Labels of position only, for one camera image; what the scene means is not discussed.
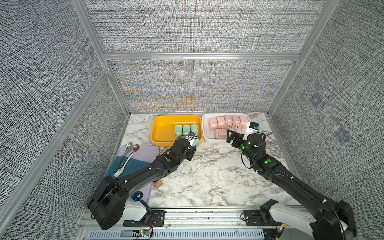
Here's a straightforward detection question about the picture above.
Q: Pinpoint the yellow plastic storage box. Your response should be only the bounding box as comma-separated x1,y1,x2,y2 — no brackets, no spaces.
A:
151,115,203,147

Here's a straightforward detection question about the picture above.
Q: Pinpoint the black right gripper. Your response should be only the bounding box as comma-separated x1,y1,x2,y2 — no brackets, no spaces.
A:
227,128,257,166

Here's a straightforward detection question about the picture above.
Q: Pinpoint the teal cloth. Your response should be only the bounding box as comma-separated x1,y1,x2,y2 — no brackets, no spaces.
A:
102,155,157,198

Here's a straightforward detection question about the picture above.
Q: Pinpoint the lilac plastic tray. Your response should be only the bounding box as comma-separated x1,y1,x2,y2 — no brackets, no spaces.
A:
98,144,160,207

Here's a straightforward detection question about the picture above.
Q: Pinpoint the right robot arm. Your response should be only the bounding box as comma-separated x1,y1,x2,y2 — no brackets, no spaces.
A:
227,130,358,240

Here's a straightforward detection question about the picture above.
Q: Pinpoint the red spoon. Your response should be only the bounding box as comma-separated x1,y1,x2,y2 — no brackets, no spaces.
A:
132,145,140,153

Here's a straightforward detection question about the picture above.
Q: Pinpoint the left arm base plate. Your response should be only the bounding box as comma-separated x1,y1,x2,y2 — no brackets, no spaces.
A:
123,210,166,227

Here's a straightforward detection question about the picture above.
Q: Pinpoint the aluminium front rail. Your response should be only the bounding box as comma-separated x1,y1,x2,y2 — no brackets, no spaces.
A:
75,206,312,240

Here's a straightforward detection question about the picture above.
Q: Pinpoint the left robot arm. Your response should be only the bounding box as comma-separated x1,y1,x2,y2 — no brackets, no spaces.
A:
88,138,197,231

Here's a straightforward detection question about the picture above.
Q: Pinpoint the small brown jar black lid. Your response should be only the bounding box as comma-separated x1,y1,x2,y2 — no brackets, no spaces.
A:
154,179,163,189

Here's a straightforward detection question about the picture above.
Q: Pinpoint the silver metal spoon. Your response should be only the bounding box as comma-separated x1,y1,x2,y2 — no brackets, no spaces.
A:
119,142,134,168

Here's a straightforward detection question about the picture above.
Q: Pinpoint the blue round object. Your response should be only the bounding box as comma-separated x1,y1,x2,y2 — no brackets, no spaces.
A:
131,191,144,201

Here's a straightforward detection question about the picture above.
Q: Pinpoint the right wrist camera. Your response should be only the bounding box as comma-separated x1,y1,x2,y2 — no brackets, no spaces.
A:
244,122,260,134

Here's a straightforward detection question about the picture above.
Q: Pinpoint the pink pencil sharpener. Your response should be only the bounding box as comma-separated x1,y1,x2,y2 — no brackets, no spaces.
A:
240,116,249,129

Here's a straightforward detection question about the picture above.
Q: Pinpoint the green sharpener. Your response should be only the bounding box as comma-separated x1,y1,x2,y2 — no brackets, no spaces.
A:
192,139,200,148
183,125,191,136
175,125,183,138
191,124,199,136

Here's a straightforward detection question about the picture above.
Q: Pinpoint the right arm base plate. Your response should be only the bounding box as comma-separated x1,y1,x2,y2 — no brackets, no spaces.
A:
243,210,269,227

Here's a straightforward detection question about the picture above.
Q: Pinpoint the white plastic storage box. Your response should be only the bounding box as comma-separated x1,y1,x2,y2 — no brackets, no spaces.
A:
202,113,251,144

